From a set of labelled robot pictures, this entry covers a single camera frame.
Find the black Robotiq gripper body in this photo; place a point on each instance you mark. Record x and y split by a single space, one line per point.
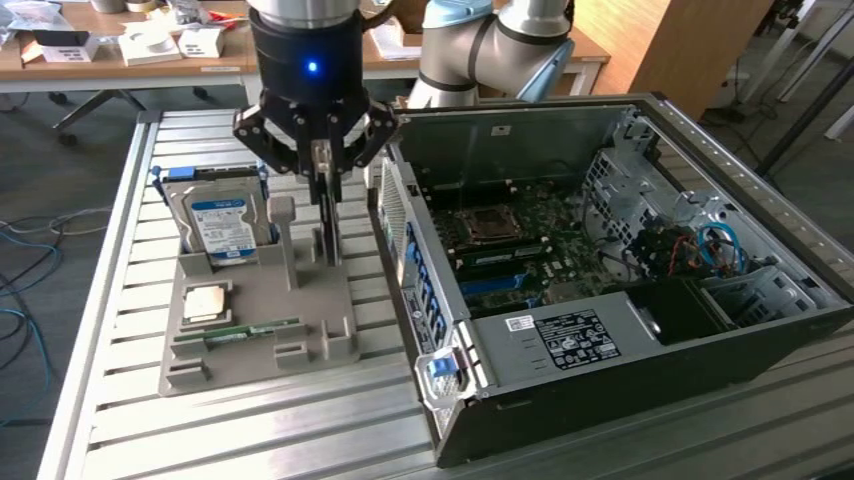
308 90

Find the graphics card with metal bracket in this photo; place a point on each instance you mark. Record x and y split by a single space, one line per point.
332 235

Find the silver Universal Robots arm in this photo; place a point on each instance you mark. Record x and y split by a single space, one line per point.
461 50

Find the wooden office desk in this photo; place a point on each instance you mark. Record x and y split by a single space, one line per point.
101 70
390 67

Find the white paper stack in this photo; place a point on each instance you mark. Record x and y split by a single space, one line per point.
396 46

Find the hard disk in blue caddy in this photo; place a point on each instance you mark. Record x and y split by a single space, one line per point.
217 222

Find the small white labelled box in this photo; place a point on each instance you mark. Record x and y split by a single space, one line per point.
201 44

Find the brown cardboard box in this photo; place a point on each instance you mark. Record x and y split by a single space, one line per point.
409 15

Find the CPU socket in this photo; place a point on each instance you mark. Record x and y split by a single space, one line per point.
486 222

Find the flat white box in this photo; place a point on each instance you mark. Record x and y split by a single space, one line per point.
150 57

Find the white tape roll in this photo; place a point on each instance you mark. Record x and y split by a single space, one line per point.
153 41

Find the beige tape roll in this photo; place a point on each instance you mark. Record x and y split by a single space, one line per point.
142 5

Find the green RAM stick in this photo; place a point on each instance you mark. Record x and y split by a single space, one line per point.
234 334
501 256

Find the grey plastic parts rack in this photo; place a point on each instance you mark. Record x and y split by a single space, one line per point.
261 300

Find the silver CPU chip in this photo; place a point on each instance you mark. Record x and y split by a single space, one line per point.
202 305

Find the grey cup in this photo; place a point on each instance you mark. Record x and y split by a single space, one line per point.
109 6

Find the blue expansion slot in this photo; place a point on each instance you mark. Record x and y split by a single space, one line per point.
490 286

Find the white box with black insert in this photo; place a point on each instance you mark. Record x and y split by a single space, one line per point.
67 47

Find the green motherboard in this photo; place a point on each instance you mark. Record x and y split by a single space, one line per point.
568 250

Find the blue case release latch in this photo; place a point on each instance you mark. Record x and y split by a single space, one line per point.
442 369

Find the grey power supply unit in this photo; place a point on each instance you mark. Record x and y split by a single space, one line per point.
521 350

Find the black power connector bundle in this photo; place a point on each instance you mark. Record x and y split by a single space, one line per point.
657 250

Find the wooden cabinet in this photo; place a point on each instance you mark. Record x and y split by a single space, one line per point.
701 50

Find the black metal pole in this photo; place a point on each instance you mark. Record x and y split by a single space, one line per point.
804 120

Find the black open PC case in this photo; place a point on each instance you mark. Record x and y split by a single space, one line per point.
601 415

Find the silver metal disk bay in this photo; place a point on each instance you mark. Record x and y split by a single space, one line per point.
761 300

